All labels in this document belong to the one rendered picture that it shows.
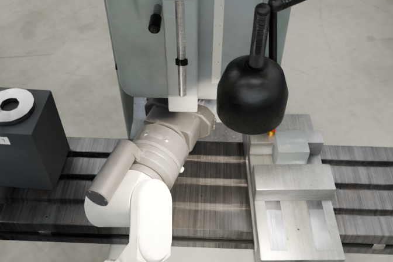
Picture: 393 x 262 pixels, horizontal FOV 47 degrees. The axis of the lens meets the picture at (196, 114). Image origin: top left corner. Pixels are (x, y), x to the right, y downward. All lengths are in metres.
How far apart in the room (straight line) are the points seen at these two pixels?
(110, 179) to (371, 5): 3.01
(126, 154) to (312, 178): 0.39
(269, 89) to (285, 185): 0.46
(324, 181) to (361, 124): 1.68
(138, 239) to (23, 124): 0.39
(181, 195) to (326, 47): 2.15
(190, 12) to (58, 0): 2.95
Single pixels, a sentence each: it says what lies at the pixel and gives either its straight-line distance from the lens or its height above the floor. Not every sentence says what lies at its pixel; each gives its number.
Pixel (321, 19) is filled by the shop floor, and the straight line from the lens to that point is 3.23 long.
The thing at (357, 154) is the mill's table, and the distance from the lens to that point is 1.10.
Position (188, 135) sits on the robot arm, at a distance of 0.71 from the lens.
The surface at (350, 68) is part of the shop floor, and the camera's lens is 2.88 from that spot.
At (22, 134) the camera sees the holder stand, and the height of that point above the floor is 1.17.
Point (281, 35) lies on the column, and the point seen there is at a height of 1.10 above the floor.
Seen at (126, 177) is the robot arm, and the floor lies 1.27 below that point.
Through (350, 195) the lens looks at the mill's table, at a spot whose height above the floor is 0.98.
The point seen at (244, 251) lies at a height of 0.90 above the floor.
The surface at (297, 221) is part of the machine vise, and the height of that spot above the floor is 1.05.
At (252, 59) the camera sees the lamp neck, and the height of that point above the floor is 1.53.
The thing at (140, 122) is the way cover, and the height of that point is 0.93.
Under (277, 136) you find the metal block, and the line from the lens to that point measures 0.90.
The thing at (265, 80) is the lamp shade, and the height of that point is 1.51.
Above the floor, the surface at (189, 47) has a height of 1.45.
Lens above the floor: 1.80
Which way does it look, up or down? 47 degrees down
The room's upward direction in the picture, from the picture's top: straight up
